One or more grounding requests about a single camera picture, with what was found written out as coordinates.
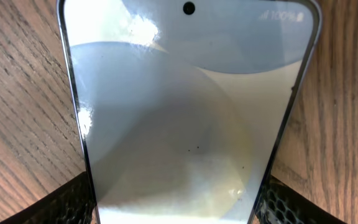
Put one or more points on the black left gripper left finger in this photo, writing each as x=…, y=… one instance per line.
x=72, y=203

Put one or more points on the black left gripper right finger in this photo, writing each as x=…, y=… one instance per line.
x=278, y=203

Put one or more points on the blue smartphone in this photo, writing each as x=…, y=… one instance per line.
x=181, y=105

